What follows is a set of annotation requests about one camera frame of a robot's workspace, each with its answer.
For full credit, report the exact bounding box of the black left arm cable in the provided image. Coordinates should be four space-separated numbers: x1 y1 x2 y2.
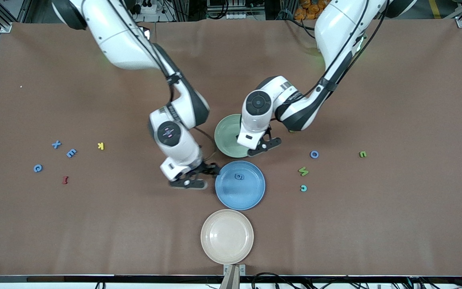
295 0 390 101

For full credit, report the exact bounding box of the blue plate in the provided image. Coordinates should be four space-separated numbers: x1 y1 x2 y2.
215 161 266 211

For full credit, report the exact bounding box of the metal table edge bracket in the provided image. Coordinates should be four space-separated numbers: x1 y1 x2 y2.
223 264 246 289

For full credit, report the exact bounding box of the black cable under table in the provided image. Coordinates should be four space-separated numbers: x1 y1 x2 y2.
251 272 292 289

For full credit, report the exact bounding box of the light green plate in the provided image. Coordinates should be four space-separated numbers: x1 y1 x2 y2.
214 114 252 158

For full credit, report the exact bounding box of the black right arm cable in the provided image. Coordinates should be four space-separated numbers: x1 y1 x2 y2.
117 0 219 164

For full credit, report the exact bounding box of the long white power strip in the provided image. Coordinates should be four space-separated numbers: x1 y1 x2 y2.
208 11 264 20

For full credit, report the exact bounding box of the beige plate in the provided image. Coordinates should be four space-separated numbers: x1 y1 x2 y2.
201 209 254 265

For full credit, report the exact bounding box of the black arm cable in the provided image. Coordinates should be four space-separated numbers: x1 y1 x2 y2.
295 0 390 101
117 0 219 164

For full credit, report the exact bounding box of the bag of oranges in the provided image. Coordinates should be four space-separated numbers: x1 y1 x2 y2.
294 0 328 20

